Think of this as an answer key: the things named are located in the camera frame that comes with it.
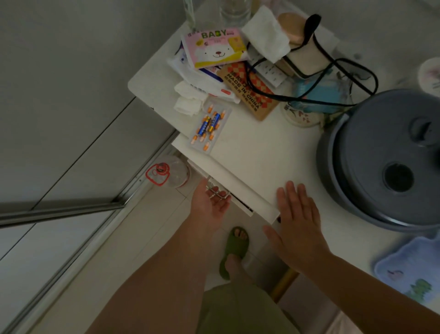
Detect person's left hand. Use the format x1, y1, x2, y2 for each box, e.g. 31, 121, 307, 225
190, 178, 232, 235

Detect person's right hand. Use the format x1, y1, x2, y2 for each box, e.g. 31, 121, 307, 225
263, 181, 333, 274

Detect metal drawer handle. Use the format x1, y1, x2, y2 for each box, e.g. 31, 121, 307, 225
206, 185, 231, 201

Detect person's right forearm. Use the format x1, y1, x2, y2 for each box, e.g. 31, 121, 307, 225
302, 252, 440, 334

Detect person's left forearm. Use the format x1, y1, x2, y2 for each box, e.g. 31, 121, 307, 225
85, 222, 221, 334

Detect white drawer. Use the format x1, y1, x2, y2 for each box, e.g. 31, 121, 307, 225
171, 134, 281, 225

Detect green slipper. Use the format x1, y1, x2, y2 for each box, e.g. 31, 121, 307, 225
219, 226, 250, 281

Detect person's foot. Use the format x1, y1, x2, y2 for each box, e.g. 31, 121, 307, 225
224, 228, 256, 287

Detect orange capsule blister pack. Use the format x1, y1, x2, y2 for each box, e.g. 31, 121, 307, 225
189, 103, 233, 154

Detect yellow wooden table leg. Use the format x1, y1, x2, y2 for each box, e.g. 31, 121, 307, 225
269, 268, 300, 304

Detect green shorts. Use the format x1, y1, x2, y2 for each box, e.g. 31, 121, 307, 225
195, 281, 301, 334

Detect grey electric cooker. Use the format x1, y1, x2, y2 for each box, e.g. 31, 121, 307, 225
316, 89, 440, 233

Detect crumpled white tissue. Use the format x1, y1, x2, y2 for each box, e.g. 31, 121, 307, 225
173, 81, 208, 116

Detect orange checkered card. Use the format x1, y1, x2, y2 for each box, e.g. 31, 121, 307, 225
217, 61, 280, 122

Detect white plastic package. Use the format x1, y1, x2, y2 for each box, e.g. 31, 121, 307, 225
167, 48, 241, 104

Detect light blue packet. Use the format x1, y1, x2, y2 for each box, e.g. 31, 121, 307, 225
290, 76, 349, 115

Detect blue dinosaur print tray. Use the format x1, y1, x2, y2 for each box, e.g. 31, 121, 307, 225
374, 233, 440, 314

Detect white printed paper strip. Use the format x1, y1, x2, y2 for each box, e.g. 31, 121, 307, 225
247, 45, 288, 89

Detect pink bear wipes pack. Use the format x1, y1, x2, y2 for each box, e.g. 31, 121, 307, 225
181, 27, 249, 70

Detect white paper napkin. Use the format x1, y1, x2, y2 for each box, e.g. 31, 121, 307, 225
241, 5, 291, 64

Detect beige round pad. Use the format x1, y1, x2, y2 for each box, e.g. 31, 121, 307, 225
277, 13, 307, 46

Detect clear glass bottle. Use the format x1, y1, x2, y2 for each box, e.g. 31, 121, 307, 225
183, 0, 197, 32

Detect clear drinking glass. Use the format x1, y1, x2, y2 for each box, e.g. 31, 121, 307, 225
220, 0, 252, 27

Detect round white floral container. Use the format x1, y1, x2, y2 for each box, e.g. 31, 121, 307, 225
417, 57, 440, 99

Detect clear jar with red handle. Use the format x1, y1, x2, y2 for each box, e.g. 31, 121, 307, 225
145, 154, 190, 188

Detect metal sliding door rail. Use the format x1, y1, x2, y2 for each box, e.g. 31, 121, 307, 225
0, 130, 181, 334

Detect cream bag with black strap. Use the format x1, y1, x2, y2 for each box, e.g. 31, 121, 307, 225
245, 14, 379, 107

